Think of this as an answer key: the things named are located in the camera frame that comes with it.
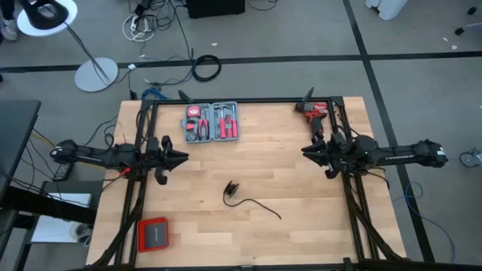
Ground grey plastic tool case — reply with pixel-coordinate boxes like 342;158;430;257
181;101;241;145

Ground yellow floor cable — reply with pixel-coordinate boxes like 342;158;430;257
29;132;106;172

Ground white ring floor lamp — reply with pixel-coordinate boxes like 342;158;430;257
17;0;120;93

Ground red black cordless drill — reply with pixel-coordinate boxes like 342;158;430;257
294;101;329;144

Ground black floor box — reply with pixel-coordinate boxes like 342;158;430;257
185;0;246;20

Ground black desk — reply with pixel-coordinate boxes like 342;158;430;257
0;99;42;200

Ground person's foot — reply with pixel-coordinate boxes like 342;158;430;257
0;17;18;41

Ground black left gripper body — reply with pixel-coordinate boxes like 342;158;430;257
145;135;174;186

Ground blue cable bundle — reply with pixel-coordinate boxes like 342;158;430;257
141;87;171;102

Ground black side table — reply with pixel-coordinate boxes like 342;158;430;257
22;179;105;271

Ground red-handled pliers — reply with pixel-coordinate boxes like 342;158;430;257
197;108;211;142

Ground grey caster wheel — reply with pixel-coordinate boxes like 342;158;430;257
459;148;482;169

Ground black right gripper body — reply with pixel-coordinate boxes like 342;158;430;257
323;131;349;180

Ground grey office chair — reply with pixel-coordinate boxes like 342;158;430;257
453;5;482;37

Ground red-rimmed grey box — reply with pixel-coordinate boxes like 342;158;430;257
136;216;169;254

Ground white trash bin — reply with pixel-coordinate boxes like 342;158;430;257
364;0;409;21

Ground coiled black floor cable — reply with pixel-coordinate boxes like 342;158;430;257
191;54;223;83

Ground white power strip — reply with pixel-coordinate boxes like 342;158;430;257
121;12;156;43

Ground white paper sheet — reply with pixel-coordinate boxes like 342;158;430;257
47;192;93;209

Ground black power adapter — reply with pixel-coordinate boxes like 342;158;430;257
52;161;75;182

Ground black cord spool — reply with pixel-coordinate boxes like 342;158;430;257
224;180;241;197

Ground thin black cord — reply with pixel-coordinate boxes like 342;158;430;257
221;180;282;221

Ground red-handled hammer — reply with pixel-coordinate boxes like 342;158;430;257
214;104;236;139

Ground long blue floor cable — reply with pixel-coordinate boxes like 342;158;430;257
391;181;457;264

